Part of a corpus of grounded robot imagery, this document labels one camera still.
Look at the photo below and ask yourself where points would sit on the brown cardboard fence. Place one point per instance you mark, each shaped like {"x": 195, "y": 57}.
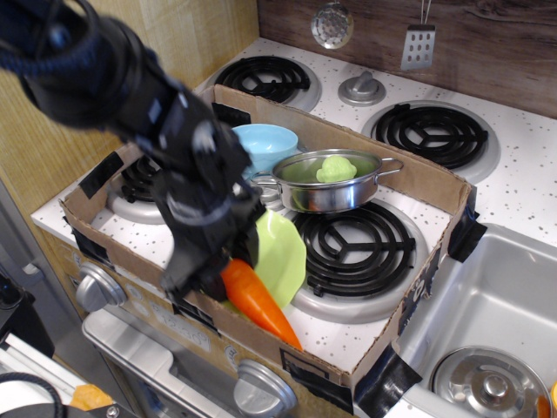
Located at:
{"x": 335, "y": 358}

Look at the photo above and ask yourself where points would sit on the grey oven door handle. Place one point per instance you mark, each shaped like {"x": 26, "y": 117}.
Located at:
{"x": 148, "y": 361}

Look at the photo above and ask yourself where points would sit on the green toy vegetable piece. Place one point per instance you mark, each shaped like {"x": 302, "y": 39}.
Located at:
{"x": 336, "y": 168}

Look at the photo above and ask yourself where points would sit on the orange object at bottom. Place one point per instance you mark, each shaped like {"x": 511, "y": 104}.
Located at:
{"x": 88, "y": 397}

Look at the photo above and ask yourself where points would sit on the left grey oven knob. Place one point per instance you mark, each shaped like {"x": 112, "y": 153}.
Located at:
{"x": 97, "y": 289}

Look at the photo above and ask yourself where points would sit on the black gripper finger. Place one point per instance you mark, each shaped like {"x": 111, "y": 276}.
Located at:
{"x": 192, "y": 269}
{"x": 242, "y": 242}

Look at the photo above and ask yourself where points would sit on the light green plastic plate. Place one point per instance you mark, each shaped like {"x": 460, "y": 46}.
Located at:
{"x": 281, "y": 258}

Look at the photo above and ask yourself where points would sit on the hanging metal strainer ladle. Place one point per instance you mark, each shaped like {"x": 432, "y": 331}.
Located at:
{"x": 332, "y": 25}

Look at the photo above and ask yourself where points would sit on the small steel pot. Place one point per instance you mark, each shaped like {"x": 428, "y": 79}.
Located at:
{"x": 301, "y": 192}

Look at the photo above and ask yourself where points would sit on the steel pot lid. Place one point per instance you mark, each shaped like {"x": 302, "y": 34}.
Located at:
{"x": 490, "y": 383}

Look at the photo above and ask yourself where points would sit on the back right black burner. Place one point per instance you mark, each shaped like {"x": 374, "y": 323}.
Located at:
{"x": 446, "y": 136}

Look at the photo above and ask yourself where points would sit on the grey toy sink basin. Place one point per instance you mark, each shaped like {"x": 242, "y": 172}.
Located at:
{"x": 503, "y": 296}

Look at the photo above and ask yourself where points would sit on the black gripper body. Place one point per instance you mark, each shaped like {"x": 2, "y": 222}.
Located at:
{"x": 200, "y": 185}

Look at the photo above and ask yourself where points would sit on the hanging metal spatula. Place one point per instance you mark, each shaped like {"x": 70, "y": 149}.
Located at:
{"x": 419, "y": 42}

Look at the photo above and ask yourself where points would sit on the right grey oven knob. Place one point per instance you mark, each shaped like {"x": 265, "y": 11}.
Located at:
{"x": 259, "y": 392}

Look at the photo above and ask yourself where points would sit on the front right black burner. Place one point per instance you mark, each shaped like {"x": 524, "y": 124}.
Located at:
{"x": 356, "y": 254}

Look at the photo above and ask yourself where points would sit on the grey stove knob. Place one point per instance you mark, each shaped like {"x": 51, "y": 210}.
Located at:
{"x": 363, "y": 90}
{"x": 269, "y": 190}

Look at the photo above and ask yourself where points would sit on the orange toy carrot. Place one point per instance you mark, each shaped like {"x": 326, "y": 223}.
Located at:
{"x": 245, "y": 290}

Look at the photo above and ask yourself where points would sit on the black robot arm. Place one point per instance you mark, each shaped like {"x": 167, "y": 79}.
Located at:
{"x": 91, "y": 72}

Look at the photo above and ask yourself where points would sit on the grey centre stove knob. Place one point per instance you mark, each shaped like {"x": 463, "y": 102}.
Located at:
{"x": 269, "y": 190}

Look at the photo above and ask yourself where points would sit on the grey back stove knob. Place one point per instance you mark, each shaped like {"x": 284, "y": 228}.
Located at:
{"x": 363, "y": 90}

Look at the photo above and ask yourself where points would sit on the front left black burner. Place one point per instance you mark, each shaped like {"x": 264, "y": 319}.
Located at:
{"x": 137, "y": 180}

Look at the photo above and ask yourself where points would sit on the grey oven knob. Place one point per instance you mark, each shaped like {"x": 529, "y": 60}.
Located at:
{"x": 97, "y": 289}
{"x": 259, "y": 392}

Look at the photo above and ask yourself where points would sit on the light blue plastic bowl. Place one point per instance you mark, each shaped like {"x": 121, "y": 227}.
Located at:
{"x": 267, "y": 145}

